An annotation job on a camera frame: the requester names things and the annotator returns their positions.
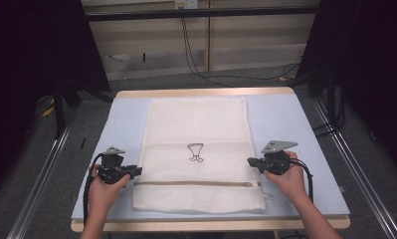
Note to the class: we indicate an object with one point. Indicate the small black floor object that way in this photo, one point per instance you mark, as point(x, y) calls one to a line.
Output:
point(83, 142)

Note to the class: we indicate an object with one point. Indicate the black metal stand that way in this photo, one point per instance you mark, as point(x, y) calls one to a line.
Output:
point(59, 113)

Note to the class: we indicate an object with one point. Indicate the black curtain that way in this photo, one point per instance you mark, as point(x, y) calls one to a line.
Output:
point(368, 66)
point(30, 66)

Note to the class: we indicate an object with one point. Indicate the aluminium floor rail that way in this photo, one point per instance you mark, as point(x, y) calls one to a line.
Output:
point(37, 192)
point(368, 186)

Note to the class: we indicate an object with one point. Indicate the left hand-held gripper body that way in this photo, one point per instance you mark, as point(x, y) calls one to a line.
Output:
point(111, 169)

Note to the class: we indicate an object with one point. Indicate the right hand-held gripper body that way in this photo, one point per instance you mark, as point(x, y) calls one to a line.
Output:
point(277, 161)

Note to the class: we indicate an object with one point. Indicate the person's right hand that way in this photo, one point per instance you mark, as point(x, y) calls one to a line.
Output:
point(290, 182)

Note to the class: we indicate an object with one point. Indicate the yellow tape strip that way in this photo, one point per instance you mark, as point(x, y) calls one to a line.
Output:
point(48, 111)

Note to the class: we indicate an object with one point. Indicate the white wall outlet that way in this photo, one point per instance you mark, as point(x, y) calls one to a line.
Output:
point(186, 4)

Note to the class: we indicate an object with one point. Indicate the light blue table mat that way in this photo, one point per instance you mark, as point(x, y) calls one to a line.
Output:
point(285, 119)

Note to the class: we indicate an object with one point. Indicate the wooden table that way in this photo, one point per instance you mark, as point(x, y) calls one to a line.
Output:
point(202, 91)

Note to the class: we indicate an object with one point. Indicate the white mesh laundry bag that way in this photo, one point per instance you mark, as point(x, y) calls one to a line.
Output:
point(196, 132)

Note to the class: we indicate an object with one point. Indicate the person's left hand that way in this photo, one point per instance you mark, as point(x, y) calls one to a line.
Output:
point(103, 195)

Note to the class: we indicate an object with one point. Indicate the black horizontal bar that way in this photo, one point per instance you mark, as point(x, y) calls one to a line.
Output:
point(202, 13)

